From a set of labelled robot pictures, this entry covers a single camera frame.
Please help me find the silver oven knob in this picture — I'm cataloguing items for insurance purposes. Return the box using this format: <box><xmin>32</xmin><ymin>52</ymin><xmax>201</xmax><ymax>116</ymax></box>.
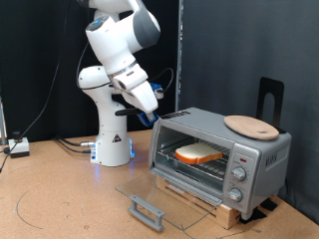
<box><xmin>231</xmin><ymin>165</ymin><xmax>248</xmax><ymax>182</ymax></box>
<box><xmin>226</xmin><ymin>187</ymin><xmax>244</xmax><ymax>203</ymax></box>

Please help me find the black metal bookend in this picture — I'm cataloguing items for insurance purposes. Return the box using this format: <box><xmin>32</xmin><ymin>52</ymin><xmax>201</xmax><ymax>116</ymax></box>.
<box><xmin>256</xmin><ymin>77</ymin><xmax>287</xmax><ymax>134</ymax></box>

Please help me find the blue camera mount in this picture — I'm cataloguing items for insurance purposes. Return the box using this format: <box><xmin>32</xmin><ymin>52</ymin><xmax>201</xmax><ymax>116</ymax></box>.
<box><xmin>149</xmin><ymin>82</ymin><xmax>163</xmax><ymax>98</ymax></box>

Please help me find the black foam pad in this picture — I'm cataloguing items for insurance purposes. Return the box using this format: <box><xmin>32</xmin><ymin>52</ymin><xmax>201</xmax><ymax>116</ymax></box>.
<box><xmin>238</xmin><ymin>207</ymin><xmax>268</xmax><ymax>225</ymax></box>
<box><xmin>260</xmin><ymin>197</ymin><xmax>279</xmax><ymax>212</ymax></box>

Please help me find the black backdrop curtain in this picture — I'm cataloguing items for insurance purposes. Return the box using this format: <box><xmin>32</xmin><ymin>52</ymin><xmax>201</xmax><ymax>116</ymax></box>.
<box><xmin>0</xmin><ymin>0</ymin><xmax>182</xmax><ymax>144</ymax></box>

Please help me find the long black hanging cable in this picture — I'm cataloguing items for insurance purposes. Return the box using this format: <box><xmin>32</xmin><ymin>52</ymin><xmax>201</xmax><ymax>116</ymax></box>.
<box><xmin>0</xmin><ymin>0</ymin><xmax>73</xmax><ymax>173</ymax></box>

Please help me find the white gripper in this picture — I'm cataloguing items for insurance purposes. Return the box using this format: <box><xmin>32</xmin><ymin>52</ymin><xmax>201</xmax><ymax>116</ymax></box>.
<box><xmin>113</xmin><ymin>64</ymin><xmax>160</xmax><ymax>122</ymax></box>

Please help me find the white bread slice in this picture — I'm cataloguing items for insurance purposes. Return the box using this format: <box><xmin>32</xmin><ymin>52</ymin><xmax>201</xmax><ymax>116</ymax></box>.
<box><xmin>174</xmin><ymin>141</ymin><xmax>223</xmax><ymax>165</ymax></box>

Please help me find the black cable with silver connector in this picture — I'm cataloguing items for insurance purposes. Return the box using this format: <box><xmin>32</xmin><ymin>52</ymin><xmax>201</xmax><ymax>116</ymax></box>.
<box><xmin>54</xmin><ymin>135</ymin><xmax>98</xmax><ymax>147</ymax></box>

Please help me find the tall metal pole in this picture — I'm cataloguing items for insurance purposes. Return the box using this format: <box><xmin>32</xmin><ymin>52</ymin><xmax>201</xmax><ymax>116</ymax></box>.
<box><xmin>174</xmin><ymin>0</ymin><xmax>185</xmax><ymax>113</ymax></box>

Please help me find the silver toaster oven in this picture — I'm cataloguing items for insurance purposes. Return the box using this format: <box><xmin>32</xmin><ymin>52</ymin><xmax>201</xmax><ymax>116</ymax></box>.
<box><xmin>148</xmin><ymin>107</ymin><xmax>293</xmax><ymax>221</ymax></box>

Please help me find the wire oven rack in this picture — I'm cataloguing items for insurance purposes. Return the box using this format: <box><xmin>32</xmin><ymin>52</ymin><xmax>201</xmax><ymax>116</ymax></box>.
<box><xmin>156</xmin><ymin>137</ymin><xmax>231</xmax><ymax>180</ymax></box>

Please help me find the slatted wooden block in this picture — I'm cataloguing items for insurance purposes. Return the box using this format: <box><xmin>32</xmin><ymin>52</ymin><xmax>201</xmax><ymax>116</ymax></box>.
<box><xmin>155</xmin><ymin>175</ymin><xmax>242</xmax><ymax>231</ymax></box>

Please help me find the round wooden cutting board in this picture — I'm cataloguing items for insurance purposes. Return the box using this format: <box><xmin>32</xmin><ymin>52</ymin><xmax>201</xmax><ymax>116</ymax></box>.
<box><xmin>223</xmin><ymin>115</ymin><xmax>281</xmax><ymax>141</ymax></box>

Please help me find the short metal frame post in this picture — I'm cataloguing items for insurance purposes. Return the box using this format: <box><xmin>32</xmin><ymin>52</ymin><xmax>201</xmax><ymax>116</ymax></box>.
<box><xmin>0</xmin><ymin>96</ymin><xmax>7</xmax><ymax>146</ymax></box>

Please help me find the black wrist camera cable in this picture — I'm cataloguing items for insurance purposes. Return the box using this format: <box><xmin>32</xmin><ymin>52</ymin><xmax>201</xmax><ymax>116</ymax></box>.
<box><xmin>75</xmin><ymin>43</ymin><xmax>174</xmax><ymax>101</ymax></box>

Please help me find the black base cable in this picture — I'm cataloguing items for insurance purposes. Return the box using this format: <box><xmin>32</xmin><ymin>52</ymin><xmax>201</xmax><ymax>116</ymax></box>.
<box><xmin>58</xmin><ymin>138</ymin><xmax>93</xmax><ymax>154</ymax></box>

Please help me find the white emergency stop box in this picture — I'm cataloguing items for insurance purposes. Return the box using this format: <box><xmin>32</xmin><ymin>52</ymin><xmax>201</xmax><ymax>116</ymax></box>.
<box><xmin>8</xmin><ymin>130</ymin><xmax>31</xmax><ymax>158</ymax></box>

